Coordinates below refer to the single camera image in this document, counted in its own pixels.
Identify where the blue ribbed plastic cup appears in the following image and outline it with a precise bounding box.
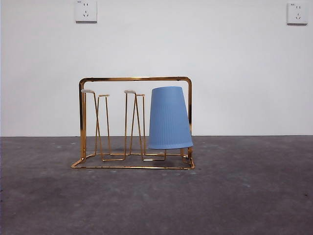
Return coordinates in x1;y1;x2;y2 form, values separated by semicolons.
147;86;194;150

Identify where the gold wire cup rack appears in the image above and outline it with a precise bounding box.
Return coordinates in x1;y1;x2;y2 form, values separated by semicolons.
70;76;196;170

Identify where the white wall socket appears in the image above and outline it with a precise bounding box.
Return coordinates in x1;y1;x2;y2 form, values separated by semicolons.
75;0;98;24
287;2;309;26

